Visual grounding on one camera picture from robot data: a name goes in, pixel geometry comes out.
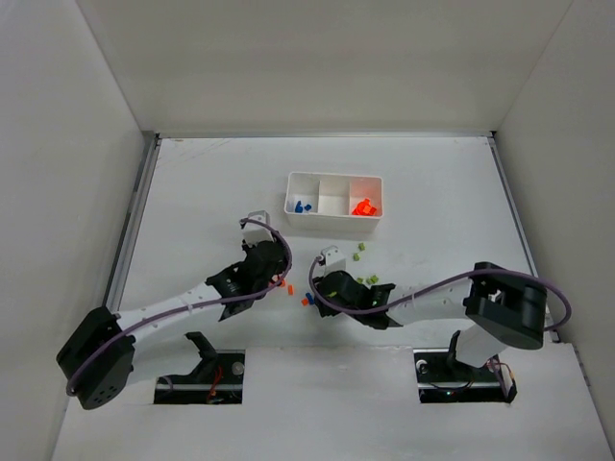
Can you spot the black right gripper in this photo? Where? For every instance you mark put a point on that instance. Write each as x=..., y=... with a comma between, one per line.
x=331, y=286

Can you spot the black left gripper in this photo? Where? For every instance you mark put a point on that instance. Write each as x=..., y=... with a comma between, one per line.
x=268, y=254

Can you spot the orange round dish lego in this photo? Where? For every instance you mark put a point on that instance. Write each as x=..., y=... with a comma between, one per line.
x=364, y=208

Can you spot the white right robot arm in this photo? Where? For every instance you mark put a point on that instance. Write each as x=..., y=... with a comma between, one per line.
x=507, y=308

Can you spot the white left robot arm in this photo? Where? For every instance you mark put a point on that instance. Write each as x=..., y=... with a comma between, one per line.
x=109, y=351

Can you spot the white divided sorting tray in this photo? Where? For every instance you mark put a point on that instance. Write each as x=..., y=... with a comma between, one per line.
x=333, y=198

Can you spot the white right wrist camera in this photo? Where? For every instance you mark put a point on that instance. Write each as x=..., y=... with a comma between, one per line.
x=332, y=260

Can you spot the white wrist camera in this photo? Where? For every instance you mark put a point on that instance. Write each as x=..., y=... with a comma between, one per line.
x=254, y=228
x=332, y=260

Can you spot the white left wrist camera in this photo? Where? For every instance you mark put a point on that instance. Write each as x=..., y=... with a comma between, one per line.
x=254, y=228

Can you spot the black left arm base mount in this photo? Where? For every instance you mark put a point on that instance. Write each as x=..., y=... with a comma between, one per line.
x=216, y=379

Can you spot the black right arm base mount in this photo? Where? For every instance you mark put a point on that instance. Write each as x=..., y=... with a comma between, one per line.
x=443, y=379

